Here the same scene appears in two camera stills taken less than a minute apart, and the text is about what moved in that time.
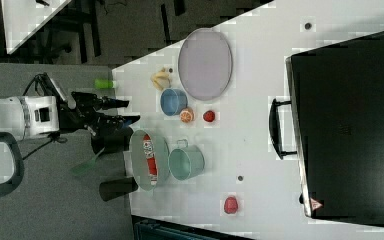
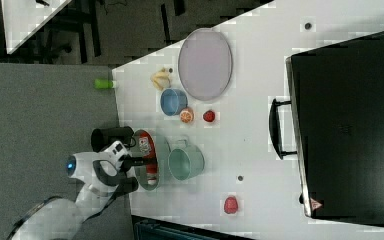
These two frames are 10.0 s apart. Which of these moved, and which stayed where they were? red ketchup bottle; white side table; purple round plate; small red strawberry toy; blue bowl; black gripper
Moved: red ketchup bottle; black gripper
Stayed: white side table; small red strawberry toy; blue bowl; purple round plate
